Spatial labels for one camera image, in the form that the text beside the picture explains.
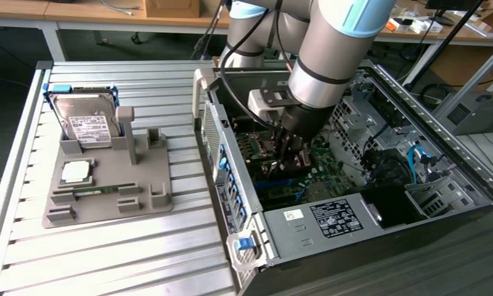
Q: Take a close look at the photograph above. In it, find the grey computer tower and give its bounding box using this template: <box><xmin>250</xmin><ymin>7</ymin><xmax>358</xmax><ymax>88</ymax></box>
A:
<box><xmin>433</xmin><ymin>89</ymin><xmax>493</xmax><ymax>136</ymax></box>

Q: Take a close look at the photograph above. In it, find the black slanted stand pole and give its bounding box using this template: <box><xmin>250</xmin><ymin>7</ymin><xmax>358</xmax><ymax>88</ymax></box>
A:
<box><xmin>402</xmin><ymin>0</ymin><xmax>489</xmax><ymax>91</ymax></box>

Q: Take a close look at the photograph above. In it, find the metal disk bay cage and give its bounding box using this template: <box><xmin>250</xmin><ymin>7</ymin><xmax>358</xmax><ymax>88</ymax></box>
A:
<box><xmin>326</xmin><ymin>94</ymin><xmax>399</xmax><ymax>155</ymax></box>

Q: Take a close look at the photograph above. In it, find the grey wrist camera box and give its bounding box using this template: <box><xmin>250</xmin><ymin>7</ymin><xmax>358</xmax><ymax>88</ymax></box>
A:
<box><xmin>247</xmin><ymin>88</ymin><xmax>303</xmax><ymax>120</ymax></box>

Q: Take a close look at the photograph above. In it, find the black hanging cable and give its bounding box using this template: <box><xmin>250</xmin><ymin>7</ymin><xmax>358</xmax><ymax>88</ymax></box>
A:
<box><xmin>189</xmin><ymin>0</ymin><xmax>225</xmax><ymax>60</ymax></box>

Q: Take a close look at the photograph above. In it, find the orange small box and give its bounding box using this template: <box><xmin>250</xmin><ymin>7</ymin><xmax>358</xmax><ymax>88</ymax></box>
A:
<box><xmin>385</xmin><ymin>17</ymin><xmax>414</xmax><ymax>32</ymax></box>

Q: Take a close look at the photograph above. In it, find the black monitor with stand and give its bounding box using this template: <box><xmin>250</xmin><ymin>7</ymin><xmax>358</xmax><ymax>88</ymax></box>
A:
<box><xmin>425</xmin><ymin>0</ymin><xmax>483</xmax><ymax>27</ymax></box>

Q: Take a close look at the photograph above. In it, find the black camera cable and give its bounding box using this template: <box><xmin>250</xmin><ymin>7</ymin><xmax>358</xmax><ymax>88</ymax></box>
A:
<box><xmin>219</xmin><ymin>0</ymin><xmax>282</xmax><ymax>130</ymax></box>

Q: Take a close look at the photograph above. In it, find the blue wire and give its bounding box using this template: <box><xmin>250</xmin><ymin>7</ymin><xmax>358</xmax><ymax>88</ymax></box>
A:
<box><xmin>406</xmin><ymin>144</ymin><xmax>427</xmax><ymax>186</ymax></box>

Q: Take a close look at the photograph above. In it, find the aluminium profile frame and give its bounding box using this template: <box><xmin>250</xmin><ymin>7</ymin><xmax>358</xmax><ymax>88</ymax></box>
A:
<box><xmin>455</xmin><ymin>51</ymin><xmax>493</xmax><ymax>102</ymax></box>

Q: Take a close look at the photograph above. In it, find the graphics card with metal bracket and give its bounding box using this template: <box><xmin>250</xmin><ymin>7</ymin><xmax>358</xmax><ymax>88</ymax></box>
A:
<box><xmin>258</xmin><ymin>154</ymin><xmax>313</xmax><ymax>183</ymax></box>

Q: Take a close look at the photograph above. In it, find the black wire bundle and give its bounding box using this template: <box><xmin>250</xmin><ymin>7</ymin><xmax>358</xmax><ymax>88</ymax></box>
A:
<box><xmin>358</xmin><ymin>147</ymin><xmax>411</xmax><ymax>186</ymax></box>

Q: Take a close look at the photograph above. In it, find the grey parts rack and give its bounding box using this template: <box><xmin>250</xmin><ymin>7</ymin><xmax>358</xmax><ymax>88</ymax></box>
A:
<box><xmin>41</xmin><ymin>106</ymin><xmax>175</xmax><ymax>229</ymax></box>

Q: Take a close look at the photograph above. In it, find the open black PC case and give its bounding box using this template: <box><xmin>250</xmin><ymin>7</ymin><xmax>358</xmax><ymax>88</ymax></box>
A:
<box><xmin>191</xmin><ymin>60</ymin><xmax>493</xmax><ymax>296</ymax></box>

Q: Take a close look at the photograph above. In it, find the chipset heat sink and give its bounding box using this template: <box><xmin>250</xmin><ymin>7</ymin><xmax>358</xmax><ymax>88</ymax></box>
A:
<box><xmin>307</xmin><ymin>184</ymin><xmax>334</xmax><ymax>202</ymax></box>

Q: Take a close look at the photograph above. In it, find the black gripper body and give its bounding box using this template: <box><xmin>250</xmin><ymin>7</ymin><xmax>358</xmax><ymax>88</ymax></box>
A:
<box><xmin>277</xmin><ymin>104</ymin><xmax>335</xmax><ymax>146</ymax></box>

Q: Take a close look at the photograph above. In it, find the white small box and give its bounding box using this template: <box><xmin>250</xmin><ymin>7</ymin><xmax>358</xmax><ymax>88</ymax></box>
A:
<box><xmin>407</xmin><ymin>20</ymin><xmax>443</xmax><ymax>35</ymax></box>

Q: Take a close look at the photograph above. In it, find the grey power supply with label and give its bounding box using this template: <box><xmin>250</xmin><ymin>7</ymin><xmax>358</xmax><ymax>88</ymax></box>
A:
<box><xmin>262</xmin><ymin>192</ymin><xmax>385</xmax><ymax>260</ymax></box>

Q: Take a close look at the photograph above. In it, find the silver CPU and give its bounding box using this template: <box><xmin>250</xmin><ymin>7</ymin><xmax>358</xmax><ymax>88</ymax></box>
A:
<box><xmin>61</xmin><ymin>160</ymin><xmax>95</xmax><ymax>183</ymax></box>

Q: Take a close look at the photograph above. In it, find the small grey disk bay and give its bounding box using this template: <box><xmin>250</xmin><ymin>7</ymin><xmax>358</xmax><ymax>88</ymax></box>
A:
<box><xmin>403</xmin><ymin>178</ymin><xmax>470</xmax><ymax>217</ymax></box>

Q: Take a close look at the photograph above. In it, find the green RAM stick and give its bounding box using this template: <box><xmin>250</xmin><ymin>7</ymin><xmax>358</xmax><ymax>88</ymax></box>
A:
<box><xmin>71</xmin><ymin>184</ymin><xmax>135</xmax><ymax>195</ymax></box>

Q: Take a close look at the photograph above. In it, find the brown cardboard box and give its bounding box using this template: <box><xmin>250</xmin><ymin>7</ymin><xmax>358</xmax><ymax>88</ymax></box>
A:
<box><xmin>143</xmin><ymin>0</ymin><xmax>202</xmax><ymax>19</ymax></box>

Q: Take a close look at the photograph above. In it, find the cluttered wooden desk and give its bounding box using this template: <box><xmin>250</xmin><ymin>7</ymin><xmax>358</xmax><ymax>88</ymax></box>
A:
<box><xmin>369</xmin><ymin>0</ymin><xmax>493</xmax><ymax>89</ymax></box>

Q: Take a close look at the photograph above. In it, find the hard disk in blue carrier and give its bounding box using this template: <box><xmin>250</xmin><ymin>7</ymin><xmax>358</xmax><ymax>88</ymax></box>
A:
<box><xmin>42</xmin><ymin>83</ymin><xmax>122</xmax><ymax>150</ymax></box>

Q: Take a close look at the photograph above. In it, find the blue expansion slot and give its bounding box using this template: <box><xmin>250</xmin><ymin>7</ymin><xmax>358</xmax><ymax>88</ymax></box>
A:
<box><xmin>254</xmin><ymin>178</ymin><xmax>297</xmax><ymax>190</ymax></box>

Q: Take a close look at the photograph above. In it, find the white cable on desk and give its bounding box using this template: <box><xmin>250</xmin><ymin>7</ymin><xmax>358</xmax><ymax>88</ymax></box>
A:
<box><xmin>99</xmin><ymin>0</ymin><xmax>143</xmax><ymax>15</ymax></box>

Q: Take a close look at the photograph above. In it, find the green motherboard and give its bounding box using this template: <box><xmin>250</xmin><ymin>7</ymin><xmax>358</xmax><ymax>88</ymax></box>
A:
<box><xmin>233</xmin><ymin>129</ymin><xmax>354</xmax><ymax>210</ymax></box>

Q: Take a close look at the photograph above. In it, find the wooden desk with grey frame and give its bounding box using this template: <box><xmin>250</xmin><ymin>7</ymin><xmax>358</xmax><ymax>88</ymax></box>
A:
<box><xmin>0</xmin><ymin>0</ymin><xmax>230</xmax><ymax>62</ymax></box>

